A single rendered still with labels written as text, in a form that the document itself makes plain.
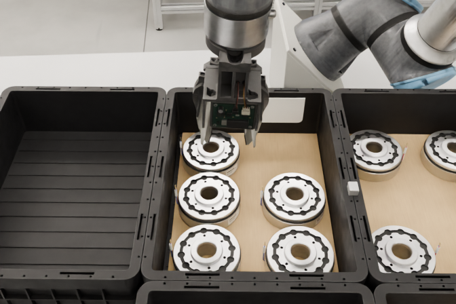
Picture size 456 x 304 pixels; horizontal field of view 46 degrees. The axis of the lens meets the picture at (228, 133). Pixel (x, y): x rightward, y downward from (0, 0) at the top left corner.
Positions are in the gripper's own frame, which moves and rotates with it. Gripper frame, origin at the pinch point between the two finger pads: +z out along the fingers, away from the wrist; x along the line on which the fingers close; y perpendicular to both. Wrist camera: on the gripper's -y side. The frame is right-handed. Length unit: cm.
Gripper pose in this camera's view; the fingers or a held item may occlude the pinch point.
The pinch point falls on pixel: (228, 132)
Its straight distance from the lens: 78.5
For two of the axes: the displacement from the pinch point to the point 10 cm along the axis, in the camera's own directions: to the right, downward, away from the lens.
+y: -0.3, 7.4, -6.7
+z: -0.5, 6.7, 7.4
